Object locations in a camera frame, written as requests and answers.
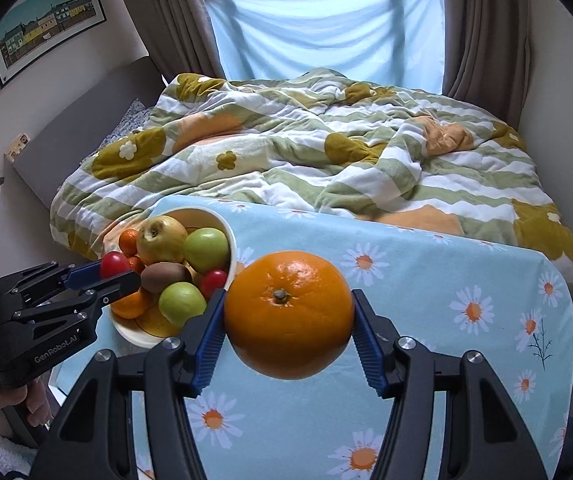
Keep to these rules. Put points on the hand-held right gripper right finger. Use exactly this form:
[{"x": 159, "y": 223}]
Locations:
[{"x": 369, "y": 345}]

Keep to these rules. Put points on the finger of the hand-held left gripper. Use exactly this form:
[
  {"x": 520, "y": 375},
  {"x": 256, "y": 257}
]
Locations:
[
  {"x": 84, "y": 275},
  {"x": 116, "y": 284}
]

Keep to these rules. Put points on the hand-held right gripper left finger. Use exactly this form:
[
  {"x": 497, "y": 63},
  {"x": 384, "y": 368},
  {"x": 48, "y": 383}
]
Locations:
[{"x": 209, "y": 340}]

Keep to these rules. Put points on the small orange mandarin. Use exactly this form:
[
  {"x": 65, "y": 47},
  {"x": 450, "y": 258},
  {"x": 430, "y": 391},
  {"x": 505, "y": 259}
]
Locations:
[
  {"x": 129, "y": 241},
  {"x": 135, "y": 263},
  {"x": 131, "y": 305}
]

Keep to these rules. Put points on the small green apple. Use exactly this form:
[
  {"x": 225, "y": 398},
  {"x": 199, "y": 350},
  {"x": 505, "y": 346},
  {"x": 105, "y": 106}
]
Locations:
[{"x": 181, "y": 302}]

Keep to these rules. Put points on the brown kiwi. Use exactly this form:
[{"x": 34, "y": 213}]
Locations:
[{"x": 165, "y": 276}]

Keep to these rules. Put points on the yellow apple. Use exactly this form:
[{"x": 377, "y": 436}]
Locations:
[{"x": 162, "y": 239}]

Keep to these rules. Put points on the large orange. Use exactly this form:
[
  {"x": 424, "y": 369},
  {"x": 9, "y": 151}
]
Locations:
[{"x": 289, "y": 315}]

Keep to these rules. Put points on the large green apple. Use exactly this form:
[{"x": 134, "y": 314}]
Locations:
[{"x": 207, "y": 249}]

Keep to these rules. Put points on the cream bowl with duck print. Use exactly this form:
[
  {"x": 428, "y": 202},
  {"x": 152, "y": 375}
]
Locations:
[{"x": 226, "y": 240}]

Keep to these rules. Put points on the person's left hand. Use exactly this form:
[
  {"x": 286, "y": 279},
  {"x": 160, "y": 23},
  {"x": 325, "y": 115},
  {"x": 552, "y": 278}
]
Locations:
[{"x": 31, "y": 410}]

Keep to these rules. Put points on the light blue daisy tablecloth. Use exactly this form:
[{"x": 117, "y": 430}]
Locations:
[{"x": 416, "y": 285}]

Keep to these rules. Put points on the grey bed headboard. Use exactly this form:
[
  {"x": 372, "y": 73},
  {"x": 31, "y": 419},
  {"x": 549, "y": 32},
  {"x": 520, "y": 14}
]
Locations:
[{"x": 66, "y": 130}]

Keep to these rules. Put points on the patterned grey pillow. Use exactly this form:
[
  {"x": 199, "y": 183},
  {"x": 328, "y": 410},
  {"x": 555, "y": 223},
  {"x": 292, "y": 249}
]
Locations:
[{"x": 126, "y": 120}]

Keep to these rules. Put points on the green striped floral blanket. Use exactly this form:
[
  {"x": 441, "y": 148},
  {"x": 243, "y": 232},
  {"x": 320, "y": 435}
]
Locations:
[{"x": 316, "y": 160}]

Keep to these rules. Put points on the brown curtain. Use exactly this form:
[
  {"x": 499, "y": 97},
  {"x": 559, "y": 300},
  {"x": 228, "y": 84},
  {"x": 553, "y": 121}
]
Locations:
[
  {"x": 486, "y": 35},
  {"x": 176, "y": 20}
]

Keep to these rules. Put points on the light blue window cloth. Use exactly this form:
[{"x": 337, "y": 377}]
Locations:
[{"x": 326, "y": 35}]

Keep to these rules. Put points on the framed wall picture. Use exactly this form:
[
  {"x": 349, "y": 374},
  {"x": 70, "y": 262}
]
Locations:
[{"x": 41, "y": 25}]

